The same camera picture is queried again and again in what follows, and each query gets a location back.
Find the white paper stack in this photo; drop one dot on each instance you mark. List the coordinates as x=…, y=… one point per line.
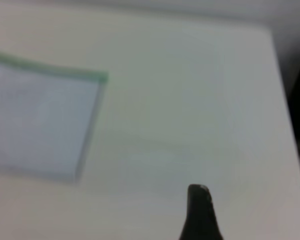
x=35, y=125

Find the clear zip bag green zipper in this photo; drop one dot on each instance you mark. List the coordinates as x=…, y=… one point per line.
x=40, y=120

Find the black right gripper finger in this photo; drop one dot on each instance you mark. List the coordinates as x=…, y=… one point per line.
x=201, y=217

